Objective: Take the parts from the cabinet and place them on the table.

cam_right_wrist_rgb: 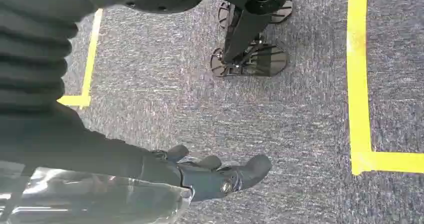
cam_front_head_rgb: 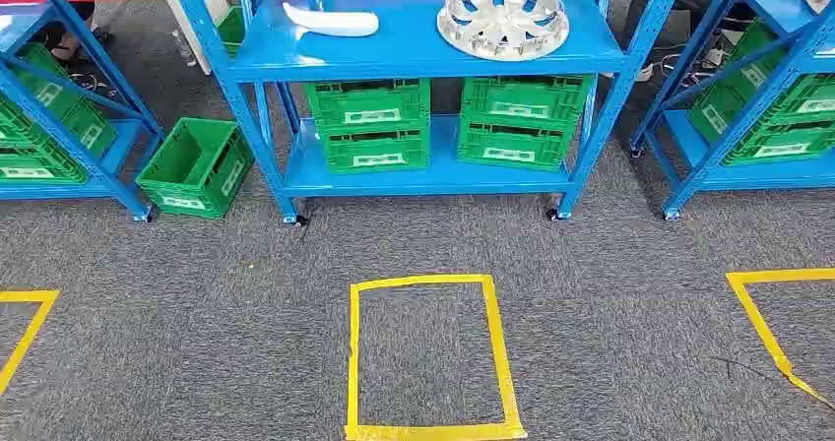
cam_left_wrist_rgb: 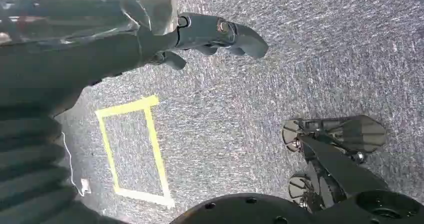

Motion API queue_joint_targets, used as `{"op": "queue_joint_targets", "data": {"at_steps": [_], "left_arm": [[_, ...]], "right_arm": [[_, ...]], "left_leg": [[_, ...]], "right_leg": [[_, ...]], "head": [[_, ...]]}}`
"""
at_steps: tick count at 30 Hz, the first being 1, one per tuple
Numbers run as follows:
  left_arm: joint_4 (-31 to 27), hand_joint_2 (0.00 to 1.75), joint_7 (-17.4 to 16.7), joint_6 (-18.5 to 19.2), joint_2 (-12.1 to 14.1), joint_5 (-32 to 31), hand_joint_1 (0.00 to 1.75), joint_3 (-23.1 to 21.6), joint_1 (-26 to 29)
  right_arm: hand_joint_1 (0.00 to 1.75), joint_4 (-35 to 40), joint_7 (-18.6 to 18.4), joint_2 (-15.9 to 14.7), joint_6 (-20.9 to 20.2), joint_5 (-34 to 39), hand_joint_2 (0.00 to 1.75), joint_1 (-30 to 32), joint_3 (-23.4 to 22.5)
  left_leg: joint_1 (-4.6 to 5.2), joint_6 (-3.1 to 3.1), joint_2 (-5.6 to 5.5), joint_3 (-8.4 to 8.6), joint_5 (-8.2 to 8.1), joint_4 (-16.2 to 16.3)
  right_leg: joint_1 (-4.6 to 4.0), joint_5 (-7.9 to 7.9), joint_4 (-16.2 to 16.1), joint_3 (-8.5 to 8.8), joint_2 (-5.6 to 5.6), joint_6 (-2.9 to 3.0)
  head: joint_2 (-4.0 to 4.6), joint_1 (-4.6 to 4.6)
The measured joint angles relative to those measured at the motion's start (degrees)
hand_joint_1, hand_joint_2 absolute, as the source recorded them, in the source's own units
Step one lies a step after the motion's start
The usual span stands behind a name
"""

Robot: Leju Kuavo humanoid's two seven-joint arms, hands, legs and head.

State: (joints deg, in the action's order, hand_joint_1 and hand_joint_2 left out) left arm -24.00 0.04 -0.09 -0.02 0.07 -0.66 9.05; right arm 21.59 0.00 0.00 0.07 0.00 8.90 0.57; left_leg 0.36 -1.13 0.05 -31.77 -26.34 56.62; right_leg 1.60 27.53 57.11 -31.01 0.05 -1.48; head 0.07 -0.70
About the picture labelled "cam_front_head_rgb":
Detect yellow floor tape rectangle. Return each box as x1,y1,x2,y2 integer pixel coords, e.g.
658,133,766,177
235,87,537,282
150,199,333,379
344,274,529,441

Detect open green plastic crate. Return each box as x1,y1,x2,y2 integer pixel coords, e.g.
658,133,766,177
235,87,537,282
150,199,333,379
135,116,255,221

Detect white floor cables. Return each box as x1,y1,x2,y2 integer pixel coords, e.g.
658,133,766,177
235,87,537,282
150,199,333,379
657,30,745,91

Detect white plastic car part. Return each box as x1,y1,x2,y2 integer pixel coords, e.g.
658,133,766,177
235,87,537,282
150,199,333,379
282,2,380,38

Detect folded green plastic crate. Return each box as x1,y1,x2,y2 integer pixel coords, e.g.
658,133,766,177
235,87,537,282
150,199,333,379
725,19,835,128
687,84,835,167
317,123,432,176
0,136,90,186
456,118,577,172
9,42,86,121
460,74,594,130
303,78,432,134
0,94,118,160

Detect blue metal shelf rack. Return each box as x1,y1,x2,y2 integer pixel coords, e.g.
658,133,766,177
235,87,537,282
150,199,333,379
0,0,165,223
162,0,693,225
629,0,835,222

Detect white board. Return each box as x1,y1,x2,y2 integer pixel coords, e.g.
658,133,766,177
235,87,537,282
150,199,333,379
151,0,230,77

